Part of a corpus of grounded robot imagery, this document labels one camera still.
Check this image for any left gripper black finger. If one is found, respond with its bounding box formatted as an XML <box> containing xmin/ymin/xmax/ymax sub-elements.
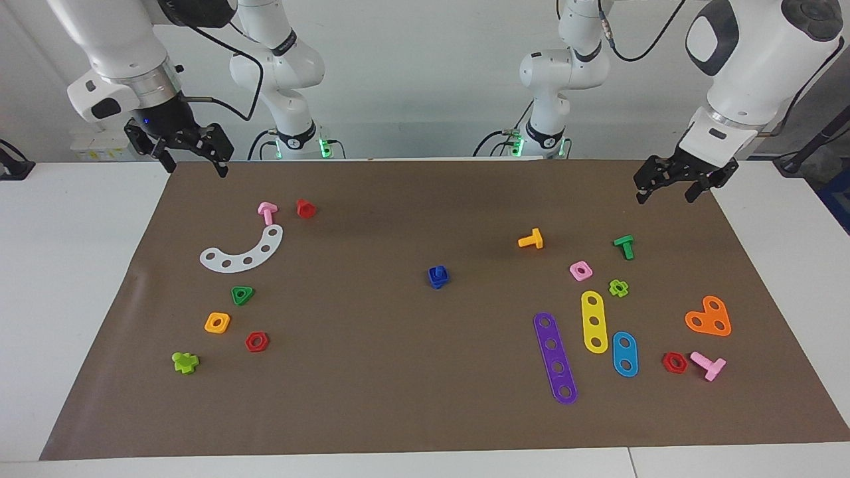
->
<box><xmin>684</xmin><ymin>162</ymin><xmax>740</xmax><ymax>204</ymax></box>
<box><xmin>632</xmin><ymin>157</ymin><xmax>675</xmax><ymax>205</ymax></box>

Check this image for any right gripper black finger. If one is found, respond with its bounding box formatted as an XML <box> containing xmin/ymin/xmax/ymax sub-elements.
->
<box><xmin>193</xmin><ymin>123</ymin><xmax>235</xmax><ymax>179</ymax></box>
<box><xmin>124</xmin><ymin>119</ymin><xmax>177</xmax><ymax>175</ymax></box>

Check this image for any white curved perforated plate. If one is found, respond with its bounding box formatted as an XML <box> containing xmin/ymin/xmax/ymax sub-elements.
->
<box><xmin>199</xmin><ymin>224</ymin><xmax>284</xmax><ymax>274</ymax></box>

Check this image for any blue crate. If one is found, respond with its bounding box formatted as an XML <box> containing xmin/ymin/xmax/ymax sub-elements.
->
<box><xmin>817</xmin><ymin>166</ymin><xmax>850</xmax><ymax>234</ymax></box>

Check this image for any orange heart-shaped plate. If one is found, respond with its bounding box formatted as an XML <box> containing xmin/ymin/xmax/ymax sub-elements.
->
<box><xmin>685</xmin><ymin>295</ymin><xmax>732</xmax><ymax>337</ymax></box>

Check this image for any yellow three-hole plate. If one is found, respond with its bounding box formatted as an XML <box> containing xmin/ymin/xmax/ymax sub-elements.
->
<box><xmin>580</xmin><ymin>290</ymin><xmax>609</xmax><ymax>355</ymax></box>

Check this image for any blue two-hole oval plate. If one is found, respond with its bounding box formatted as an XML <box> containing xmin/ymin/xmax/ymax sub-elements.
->
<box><xmin>612</xmin><ymin>331</ymin><xmax>639</xmax><ymax>378</ymax></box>

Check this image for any large pink plastic bolt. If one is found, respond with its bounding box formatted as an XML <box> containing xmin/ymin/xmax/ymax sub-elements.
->
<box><xmin>689</xmin><ymin>351</ymin><xmax>727</xmax><ymax>382</ymax></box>

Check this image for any purple four-hole plate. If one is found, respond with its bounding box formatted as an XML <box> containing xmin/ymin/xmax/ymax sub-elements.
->
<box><xmin>533</xmin><ymin>311</ymin><xmax>578</xmax><ymax>406</ymax></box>

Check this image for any brown table mat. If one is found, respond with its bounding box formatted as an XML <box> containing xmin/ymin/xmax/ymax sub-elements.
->
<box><xmin>39</xmin><ymin>158</ymin><xmax>850</xmax><ymax>461</ymax></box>

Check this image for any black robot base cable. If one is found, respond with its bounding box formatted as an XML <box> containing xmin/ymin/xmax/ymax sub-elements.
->
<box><xmin>473</xmin><ymin>129</ymin><xmax>527</xmax><ymax>158</ymax></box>
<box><xmin>247</xmin><ymin>129</ymin><xmax>277</xmax><ymax>161</ymax></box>

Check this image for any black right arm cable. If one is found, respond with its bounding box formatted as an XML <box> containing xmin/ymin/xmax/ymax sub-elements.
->
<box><xmin>176</xmin><ymin>20</ymin><xmax>265</xmax><ymax>122</ymax></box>

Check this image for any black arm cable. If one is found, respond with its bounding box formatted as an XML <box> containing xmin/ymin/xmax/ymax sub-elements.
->
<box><xmin>176</xmin><ymin>20</ymin><xmax>265</xmax><ymax>122</ymax></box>
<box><xmin>596</xmin><ymin>0</ymin><xmax>847</xmax><ymax>140</ymax></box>

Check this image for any black stand with cable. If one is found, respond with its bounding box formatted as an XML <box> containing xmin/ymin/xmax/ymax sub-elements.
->
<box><xmin>773</xmin><ymin>105</ymin><xmax>850</xmax><ymax>177</ymax></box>

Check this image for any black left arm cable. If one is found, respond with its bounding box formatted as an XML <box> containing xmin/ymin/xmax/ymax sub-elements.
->
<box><xmin>596</xmin><ymin>0</ymin><xmax>847</xmax><ymax>140</ymax></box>

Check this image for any black clamp mount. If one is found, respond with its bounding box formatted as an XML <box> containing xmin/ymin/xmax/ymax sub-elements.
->
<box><xmin>0</xmin><ymin>138</ymin><xmax>36</xmax><ymax>181</ymax></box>

